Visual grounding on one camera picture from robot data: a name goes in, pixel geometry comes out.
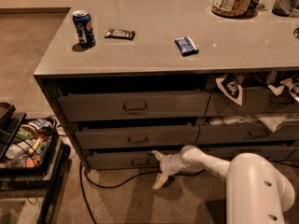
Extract black floor cable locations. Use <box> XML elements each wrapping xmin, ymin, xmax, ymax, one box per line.
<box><xmin>78</xmin><ymin>161</ymin><xmax>299</xmax><ymax>224</ymax></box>

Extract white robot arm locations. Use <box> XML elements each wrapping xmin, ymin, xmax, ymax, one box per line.
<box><xmin>152</xmin><ymin>146</ymin><xmax>295</xmax><ymax>224</ymax></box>

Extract large jar of nuts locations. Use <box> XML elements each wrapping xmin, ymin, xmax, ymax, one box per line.
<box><xmin>211</xmin><ymin>0</ymin><xmax>250</xmax><ymax>18</ymax></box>

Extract dark wire object on counter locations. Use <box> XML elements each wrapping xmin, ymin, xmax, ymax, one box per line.
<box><xmin>293</xmin><ymin>27</ymin><xmax>299</xmax><ymax>39</ymax></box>

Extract grey drawer cabinet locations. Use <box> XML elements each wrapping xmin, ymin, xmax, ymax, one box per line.
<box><xmin>35</xmin><ymin>0</ymin><xmax>299</xmax><ymax>169</ymax></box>

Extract grey drawer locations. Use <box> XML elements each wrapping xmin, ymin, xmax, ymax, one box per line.
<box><xmin>85</xmin><ymin>150</ymin><xmax>158</xmax><ymax>170</ymax></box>
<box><xmin>197</xmin><ymin>122</ymin><xmax>299</xmax><ymax>145</ymax></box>
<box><xmin>58</xmin><ymin>90</ymin><xmax>210</xmax><ymax>121</ymax></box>
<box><xmin>198</xmin><ymin>145</ymin><xmax>295</xmax><ymax>161</ymax></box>
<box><xmin>76</xmin><ymin>124</ymin><xmax>199</xmax><ymax>149</ymax></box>
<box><xmin>206</xmin><ymin>87</ymin><xmax>299</xmax><ymax>117</ymax></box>

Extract dark metallic kettle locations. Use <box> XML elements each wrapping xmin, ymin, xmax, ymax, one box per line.
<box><xmin>272</xmin><ymin>0</ymin><xmax>297</xmax><ymax>17</ymax></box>

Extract dark striped snack bar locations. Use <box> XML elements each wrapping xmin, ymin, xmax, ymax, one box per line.
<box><xmin>105</xmin><ymin>29</ymin><xmax>135</xmax><ymax>40</ymax></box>

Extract white blue packet in tray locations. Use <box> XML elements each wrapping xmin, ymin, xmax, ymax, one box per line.
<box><xmin>21</xmin><ymin>119</ymin><xmax>53</xmax><ymax>135</ymax></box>

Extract black cart with trays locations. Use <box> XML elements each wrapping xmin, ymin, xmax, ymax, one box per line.
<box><xmin>0</xmin><ymin>102</ymin><xmax>70</xmax><ymax>224</ymax></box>

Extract orange snack in tray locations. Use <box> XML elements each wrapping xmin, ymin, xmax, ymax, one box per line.
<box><xmin>25</xmin><ymin>156</ymin><xmax>41</xmax><ymax>169</ymax></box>

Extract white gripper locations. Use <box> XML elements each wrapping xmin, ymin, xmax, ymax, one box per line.
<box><xmin>151</xmin><ymin>150</ymin><xmax>183</xmax><ymax>189</ymax></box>

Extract blue snack packet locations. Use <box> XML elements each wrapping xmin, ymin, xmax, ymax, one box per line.
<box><xmin>175</xmin><ymin>36</ymin><xmax>199</xmax><ymax>56</ymax></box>

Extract black white chip bag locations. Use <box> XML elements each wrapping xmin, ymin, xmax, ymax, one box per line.
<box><xmin>216</xmin><ymin>74</ymin><xmax>243</xmax><ymax>105</ymax></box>
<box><xmin>268</xmin><ymin>75</ymin><xmax>299</xmax><ymax>102</ymax></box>

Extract white plastic bag in drawer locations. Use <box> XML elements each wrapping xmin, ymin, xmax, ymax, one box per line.
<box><xmin>207</xmin><ymin>113</ymin><xmax>288</xmax><ymax>133</ymax></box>

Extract blue Pepsi soda can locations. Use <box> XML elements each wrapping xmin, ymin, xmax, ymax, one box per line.
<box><xmin>72</xmin><ymin>10</ymin><xmax>96</xmax><ymax>48</ymax></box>

